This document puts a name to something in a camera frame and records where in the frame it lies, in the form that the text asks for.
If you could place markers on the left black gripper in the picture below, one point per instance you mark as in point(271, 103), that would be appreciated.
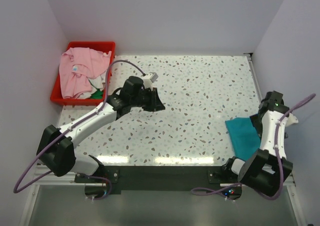
point(155, 104)

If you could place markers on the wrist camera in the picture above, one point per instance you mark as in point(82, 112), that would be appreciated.
point(291, 120)
point(149, 79)

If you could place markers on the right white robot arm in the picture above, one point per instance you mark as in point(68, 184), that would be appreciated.
point(260, 161)

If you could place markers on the white t shirt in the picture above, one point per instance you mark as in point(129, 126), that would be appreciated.
point(95, 84)

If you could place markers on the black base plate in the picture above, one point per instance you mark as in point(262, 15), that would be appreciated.
point(161, 178)

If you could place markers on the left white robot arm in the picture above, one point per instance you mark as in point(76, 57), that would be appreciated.
point(57, 145)

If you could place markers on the green t shirt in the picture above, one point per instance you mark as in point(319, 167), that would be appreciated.
point(97, 95)

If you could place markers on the pink t shirt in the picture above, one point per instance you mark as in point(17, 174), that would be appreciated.
point(76, 66)

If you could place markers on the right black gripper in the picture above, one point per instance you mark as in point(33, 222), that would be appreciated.
point(255, 123)

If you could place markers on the teal t shirt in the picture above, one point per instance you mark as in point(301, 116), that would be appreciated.
point(244, 138)

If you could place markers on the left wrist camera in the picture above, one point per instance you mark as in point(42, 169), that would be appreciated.
point(149, 79)

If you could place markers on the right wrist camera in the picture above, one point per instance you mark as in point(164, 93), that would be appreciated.
point(291, 120)

